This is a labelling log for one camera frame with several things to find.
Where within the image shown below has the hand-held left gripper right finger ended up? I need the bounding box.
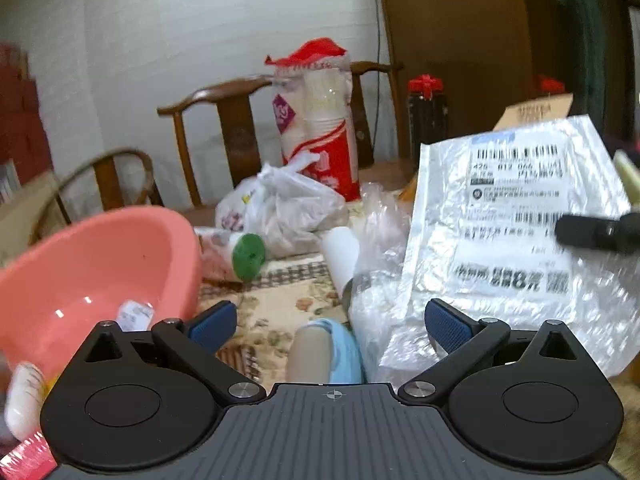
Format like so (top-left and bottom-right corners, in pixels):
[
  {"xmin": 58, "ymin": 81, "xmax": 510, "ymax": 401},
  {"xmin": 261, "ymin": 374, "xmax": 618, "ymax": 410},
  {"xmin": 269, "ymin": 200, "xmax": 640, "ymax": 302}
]
[{"xmin": 396, "ymin": 298, "xmax": 601, "ymax": 406}]

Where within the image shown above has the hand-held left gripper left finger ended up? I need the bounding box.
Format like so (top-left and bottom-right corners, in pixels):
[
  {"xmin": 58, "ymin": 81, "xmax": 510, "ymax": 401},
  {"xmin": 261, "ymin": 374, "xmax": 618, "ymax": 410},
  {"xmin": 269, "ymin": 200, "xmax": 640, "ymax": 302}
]
[{"xmin": 65, "ymin": 301, "xmax": 266, "ymax": 407}]

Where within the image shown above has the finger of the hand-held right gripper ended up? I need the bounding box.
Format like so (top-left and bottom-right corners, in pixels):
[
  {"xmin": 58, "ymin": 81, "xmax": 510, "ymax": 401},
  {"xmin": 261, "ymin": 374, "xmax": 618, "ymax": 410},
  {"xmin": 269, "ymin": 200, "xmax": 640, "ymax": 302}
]
[{"xmin": 555, "ymin": 210, "xmax": 640, "ymax": 257}]

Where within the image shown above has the silver mailer bag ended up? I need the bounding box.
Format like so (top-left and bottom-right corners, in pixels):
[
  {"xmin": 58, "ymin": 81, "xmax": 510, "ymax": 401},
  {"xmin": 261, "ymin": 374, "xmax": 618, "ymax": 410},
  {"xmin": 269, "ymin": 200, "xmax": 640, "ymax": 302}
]
[{"xmin": 400, "ymin": 115, "xmax": 633, "ymax": 321}]

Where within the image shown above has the pink plastic basin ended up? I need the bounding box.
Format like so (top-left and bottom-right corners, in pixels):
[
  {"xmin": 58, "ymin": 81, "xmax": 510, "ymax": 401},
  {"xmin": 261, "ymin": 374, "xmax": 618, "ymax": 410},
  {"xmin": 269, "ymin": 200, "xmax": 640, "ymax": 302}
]
[{"xmin": 0, "ymin": 205, "xmax": 203, "ymax": 361}]

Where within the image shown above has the floral cloth desktop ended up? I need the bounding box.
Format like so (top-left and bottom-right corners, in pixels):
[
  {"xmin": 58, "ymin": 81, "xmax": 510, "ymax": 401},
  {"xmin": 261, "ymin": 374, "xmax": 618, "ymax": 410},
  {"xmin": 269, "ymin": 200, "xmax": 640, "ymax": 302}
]
[{"xmin": 170, "ymin": 160, "xmax": 640, "ymax": 480}]

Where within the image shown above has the green-lid snack can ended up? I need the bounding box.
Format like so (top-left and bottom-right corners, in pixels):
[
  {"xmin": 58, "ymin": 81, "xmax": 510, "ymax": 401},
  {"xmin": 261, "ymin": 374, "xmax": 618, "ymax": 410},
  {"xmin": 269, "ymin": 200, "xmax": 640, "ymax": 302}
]
[{"xmin": 195, "ymin": 227, "xmax": 267, "ymax": 283}]

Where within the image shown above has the small white labelled packet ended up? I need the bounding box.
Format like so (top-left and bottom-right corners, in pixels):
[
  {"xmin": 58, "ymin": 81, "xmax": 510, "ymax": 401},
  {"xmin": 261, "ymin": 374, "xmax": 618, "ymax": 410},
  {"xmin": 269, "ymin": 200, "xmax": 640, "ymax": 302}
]
[{"xmin": 117, "ymin": 300, "xmax": 153, "ymax": 332}]

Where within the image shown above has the light blue roll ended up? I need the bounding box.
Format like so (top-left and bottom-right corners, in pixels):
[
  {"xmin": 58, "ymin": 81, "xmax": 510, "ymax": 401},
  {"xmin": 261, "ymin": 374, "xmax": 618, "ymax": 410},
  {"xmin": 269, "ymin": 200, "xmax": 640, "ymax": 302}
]
[{"xmin": 286, "ymin": 317, "xmax": 365, "ymax": 385}]

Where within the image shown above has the white paper-wrapped roll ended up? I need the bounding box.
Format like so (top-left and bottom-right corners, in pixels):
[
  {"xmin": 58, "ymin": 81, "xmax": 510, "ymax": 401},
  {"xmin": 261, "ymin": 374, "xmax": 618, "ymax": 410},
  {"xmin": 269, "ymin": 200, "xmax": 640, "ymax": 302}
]
[{"xmin": 320, "ymin": 226, "xmax": 362, "ymax": 296}]

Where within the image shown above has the white plastic bag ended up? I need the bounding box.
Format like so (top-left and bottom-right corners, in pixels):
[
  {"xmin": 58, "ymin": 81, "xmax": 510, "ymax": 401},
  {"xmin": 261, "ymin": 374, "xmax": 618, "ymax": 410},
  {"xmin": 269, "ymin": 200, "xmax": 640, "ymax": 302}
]
[{"xmin": 215, "ymin": 152, "xmax": 351, "ymax": 258}]

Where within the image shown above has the cardboard box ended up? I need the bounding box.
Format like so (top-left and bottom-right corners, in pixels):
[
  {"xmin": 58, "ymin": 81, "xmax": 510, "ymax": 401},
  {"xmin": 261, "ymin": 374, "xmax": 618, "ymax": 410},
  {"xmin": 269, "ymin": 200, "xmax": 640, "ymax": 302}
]
[{"xmin": 492, "ymin": 92, "xmax": 573, "ymax": 133}]

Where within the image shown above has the dark bottle red cap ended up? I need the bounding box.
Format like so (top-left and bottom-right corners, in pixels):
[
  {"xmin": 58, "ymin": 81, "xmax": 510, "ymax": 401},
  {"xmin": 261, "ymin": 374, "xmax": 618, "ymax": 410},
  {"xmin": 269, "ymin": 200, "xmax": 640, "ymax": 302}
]
[
  {"xmin": 532, "ymin": 74, "xmax": 568, "ymax": 97},
  {"xmin": 406, "ymin": 74, "xmax": 449, "ymax": 161}
]

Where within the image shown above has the round-back wooden chair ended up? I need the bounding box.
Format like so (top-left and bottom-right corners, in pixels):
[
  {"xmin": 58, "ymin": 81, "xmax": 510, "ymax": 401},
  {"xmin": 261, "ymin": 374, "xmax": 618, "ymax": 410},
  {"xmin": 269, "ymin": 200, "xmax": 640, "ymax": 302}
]
[{"xmin": 30, "ymin": 147, "xmax": 166, "ymax": 246}]

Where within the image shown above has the pack of paper cups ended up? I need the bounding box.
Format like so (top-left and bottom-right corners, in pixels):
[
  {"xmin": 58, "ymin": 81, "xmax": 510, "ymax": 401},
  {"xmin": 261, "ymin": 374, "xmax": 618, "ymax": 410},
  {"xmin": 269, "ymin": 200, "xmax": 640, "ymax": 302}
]
[{"xmin": 265, "ymin": 37, "xmax": 362, "ymax": 203}]

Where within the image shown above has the square-back wooden chair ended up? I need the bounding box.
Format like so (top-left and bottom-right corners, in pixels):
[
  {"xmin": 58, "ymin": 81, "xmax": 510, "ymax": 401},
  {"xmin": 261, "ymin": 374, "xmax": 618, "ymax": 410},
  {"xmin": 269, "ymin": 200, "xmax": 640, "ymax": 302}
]
[
  {"xmin": 157, "ymin": 74, "xmax": 281, "ymax": 211},
  {"xmin": 348, "ymin": 61, "xmax": 406, "ymax": 171}
]

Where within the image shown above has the white bottle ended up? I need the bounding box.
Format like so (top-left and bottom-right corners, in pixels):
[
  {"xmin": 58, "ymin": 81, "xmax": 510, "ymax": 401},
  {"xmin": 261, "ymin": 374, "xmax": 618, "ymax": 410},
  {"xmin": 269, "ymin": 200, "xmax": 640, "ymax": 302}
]
[{"xmin": 5, "ymin": 362, "xmax": 48, "ymax": 438}]

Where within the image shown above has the green hanging garment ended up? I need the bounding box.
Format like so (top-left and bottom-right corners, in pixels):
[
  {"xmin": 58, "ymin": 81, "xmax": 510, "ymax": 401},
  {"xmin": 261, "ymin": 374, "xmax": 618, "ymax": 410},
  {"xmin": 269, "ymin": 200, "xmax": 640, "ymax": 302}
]
[{"xmin": 555, "ymin": 0, "xmax": 616, "ymax": 126}]

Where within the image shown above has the red wrapped box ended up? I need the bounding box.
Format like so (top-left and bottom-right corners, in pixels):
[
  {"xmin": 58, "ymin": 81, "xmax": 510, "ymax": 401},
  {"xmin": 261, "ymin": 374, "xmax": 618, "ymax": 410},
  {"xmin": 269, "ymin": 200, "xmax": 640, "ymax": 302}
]
[{"xmin": 0, "ymin": 432, "xmax": 58, "ymax": 480}]

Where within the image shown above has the wooden door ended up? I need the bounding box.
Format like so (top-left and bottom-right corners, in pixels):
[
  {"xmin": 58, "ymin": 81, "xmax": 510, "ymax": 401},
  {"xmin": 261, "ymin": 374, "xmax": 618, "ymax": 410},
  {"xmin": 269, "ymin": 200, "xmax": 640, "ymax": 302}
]
[{"xmin": 374, "ymin": 0, "xmax": 566, "ymax": 161}]

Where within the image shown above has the black wall cable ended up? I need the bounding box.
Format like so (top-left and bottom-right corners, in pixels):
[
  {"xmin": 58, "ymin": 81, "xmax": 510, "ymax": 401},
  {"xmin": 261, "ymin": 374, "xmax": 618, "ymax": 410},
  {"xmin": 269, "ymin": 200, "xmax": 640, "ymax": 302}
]
[{"xmin": 369, "ymin": 0, "xmax": 390, "ymax": 161}]

